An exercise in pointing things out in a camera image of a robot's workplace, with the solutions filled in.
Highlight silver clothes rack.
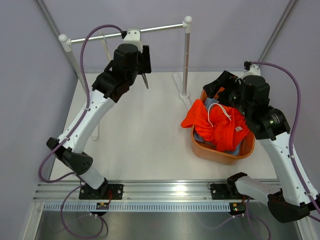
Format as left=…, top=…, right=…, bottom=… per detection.
left=58, top=15, right=193, bottom=141

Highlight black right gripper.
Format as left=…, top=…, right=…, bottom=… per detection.
left=203, top=70, right=253, bottom=118

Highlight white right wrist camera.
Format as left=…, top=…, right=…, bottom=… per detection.
left=241, top=61, right=261, bottom=79

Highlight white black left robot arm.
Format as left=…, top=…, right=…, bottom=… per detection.
left=46, top=43, right=152, bottom=200

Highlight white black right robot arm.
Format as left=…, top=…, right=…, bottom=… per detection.
left=203, top=71, right=320, bottom=223

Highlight light blue shorts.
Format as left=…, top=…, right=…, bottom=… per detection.
left=194, top=97, right=243, bottom=156

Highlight white plastic hanger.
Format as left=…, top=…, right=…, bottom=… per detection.
left=99, top=30, right=112, bottom=62

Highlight orange plastic basket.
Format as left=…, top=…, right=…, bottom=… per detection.
left=180, top=91, right=256, bottom=165

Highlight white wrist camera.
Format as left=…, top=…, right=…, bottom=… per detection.
left=123, top=28, right=143, bottom=53
left=241, top=61, right=261, bottom=79

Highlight aluminium mounting rail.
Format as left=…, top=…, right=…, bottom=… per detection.
left=32, top=181, right=305, bottom=204

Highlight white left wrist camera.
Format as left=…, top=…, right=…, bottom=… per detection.
left=123, top=28, right=143, bottom=53

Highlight white slotted cable duct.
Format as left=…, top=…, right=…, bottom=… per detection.
left=43, top=202, right=231, bottom=213

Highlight orange shorts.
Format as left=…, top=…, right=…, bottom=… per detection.
left=180, top=98, right=251, bottom=153

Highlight grey hanger with metal hook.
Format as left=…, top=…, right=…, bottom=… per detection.
left=141, top=73, right=149, bottom=90

